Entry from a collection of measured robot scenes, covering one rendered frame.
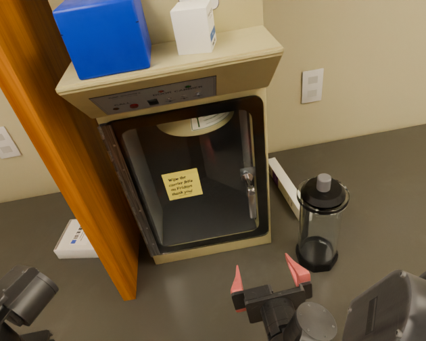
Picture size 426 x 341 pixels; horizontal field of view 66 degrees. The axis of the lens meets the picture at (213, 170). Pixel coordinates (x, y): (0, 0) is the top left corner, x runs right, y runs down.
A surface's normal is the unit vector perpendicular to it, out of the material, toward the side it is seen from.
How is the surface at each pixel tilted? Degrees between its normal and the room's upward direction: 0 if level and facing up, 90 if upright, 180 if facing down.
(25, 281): 76
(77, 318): 0
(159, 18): 90
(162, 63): 0
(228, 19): 90
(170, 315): 0
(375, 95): 90
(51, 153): 90
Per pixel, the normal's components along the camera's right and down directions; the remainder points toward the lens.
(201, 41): -0.13, 0.64
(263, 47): -0.13, -0.77
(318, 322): 0.22, -0.81
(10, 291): 0.86, -0.03
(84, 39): 0.13, 0.61
